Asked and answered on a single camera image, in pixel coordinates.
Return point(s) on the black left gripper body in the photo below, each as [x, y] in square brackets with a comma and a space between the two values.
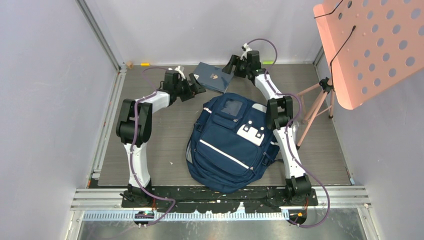
[183, 90]

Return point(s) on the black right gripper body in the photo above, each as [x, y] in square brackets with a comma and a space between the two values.
[242, 68]

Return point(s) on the dark blue notebook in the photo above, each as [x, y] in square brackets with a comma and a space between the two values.
[212, 78]

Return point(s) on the navy blue backpack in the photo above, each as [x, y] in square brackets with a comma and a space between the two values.
[230, 145]

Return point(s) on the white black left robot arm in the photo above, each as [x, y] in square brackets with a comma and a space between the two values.
[135, 123]

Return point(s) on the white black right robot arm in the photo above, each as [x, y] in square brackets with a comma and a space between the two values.
[279, 119]

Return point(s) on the green tape piece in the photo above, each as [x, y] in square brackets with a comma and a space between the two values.
[268, 62]

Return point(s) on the small wooden cube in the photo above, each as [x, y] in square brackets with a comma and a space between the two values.
[129, 64]

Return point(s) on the pink perforated stand board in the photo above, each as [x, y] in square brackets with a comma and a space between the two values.
[370, 45]

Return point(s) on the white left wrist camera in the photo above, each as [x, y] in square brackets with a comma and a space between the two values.
[180, 70]

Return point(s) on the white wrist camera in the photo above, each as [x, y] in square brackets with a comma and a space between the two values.
[180, 70]
[245, 47]

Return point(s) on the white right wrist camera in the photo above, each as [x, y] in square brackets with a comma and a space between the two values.
[245, 47]

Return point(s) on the aluminium frame rail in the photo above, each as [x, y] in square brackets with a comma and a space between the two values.
[92, 22]

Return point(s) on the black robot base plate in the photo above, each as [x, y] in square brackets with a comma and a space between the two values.
[190, 199]

